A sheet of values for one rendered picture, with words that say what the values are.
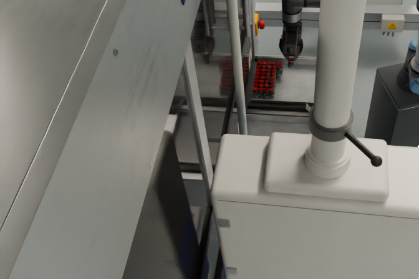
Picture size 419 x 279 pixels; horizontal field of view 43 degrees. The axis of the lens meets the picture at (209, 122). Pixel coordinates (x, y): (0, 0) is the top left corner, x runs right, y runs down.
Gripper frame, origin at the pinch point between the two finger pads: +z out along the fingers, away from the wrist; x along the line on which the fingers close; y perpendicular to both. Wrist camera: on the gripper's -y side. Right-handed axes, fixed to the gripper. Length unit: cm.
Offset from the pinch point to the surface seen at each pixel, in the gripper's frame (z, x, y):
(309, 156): -62, -13, -92
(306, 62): 13.5, -5.5, 12.2
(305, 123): 13.7, -8.1, -21.8
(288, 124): 13.6, -1.2, -22.9
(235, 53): -59, 9, -59
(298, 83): 14.2, -3.4, 0.0
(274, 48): 105, 23, 116
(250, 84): 14.3, 17.2, -2.1
